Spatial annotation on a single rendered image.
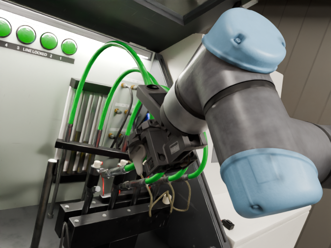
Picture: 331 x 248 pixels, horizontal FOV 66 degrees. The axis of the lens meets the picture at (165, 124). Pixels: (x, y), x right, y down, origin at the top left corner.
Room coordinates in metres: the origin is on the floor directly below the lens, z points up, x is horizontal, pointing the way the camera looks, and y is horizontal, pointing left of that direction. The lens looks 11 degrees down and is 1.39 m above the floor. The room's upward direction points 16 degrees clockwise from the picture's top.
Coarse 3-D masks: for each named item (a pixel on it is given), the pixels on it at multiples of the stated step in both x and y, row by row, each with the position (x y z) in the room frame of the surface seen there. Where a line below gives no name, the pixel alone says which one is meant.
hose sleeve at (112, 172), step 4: (112, 168) 0.55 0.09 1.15; (116, 168) 0.53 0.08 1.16; (120, 168) 0.52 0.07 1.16; (124, 168) 0.51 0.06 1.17; (108, 172) 0.55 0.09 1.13; (112, 172) 0.54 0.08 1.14; (116, 172) 0.53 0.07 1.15; (120, 172) 0.52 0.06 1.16; (124, 172) 0.52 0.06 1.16; (128, 172) 0.52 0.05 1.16; (108, 176) 0.55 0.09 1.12; (112, 176) 0.55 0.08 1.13
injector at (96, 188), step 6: (90, 168) 0.61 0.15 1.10; (96, 168) 0.60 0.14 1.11; (90, 174) 0.60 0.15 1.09; (96, 174) 0.60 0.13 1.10; (90, 180) 0.60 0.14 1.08; (96, 180) 0.60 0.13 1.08; (90, 186) 0.60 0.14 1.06; (96, 186) 0.59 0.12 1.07; (90, 192) 0.60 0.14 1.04; (84, 198) 0.61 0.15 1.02; (90, 198) 0.61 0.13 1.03; (84, 204) 0.61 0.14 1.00; (90, 204) 0.61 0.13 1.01; (84, 210) 0.60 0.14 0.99
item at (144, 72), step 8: (104, 48) 0.67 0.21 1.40; (128, 48) 0.59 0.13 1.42; (96, 56) 0.70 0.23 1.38; (136, 56) 0.56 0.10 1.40; (88, 64) 0.72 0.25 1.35; (136, 64) 0.56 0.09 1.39; (88, 72) 0.73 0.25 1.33; (144, 72) 0.53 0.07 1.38; (80, 80) 0.74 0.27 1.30; (144, 80) 0.52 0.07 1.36; (80, 88) 0.74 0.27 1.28; (72, 104) 0.75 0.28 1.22; (72, 112) 0.75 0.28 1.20; (72, 120) 0.75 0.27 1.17; (144, 160) 0.49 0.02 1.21; (128, 168) 0.51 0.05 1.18
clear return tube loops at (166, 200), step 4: (140, 176) 0.67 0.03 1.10; (164, 176) 0.71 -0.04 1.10; (168, 184) 0.69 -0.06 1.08; (188, 184) 0.73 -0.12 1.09; (148, 188) 0.64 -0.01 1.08; (172, 188) 0.68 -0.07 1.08; (164, 192) 0.77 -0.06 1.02; (168, 192) 0.79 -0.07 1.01; (172, 192) 0.68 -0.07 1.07; (160, 196) 0.74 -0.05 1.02; (164, 196) 0.78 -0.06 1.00; (168, 196) 0.76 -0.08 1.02; (172, 196) 0.68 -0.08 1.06; (152, 200) 0.62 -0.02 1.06; (156, 200) 0.72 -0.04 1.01; (164, 200) 0.78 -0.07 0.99; (168, 200) 0.77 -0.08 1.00; (172, 200) 0.67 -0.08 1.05; (188, 200) 0.72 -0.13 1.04; (152, 204) 0.69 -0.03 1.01; (172, 204) 0.67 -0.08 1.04; (188, 204) 0.72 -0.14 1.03; (172, 208) 0.73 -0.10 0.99; (188, 208) 0.73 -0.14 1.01
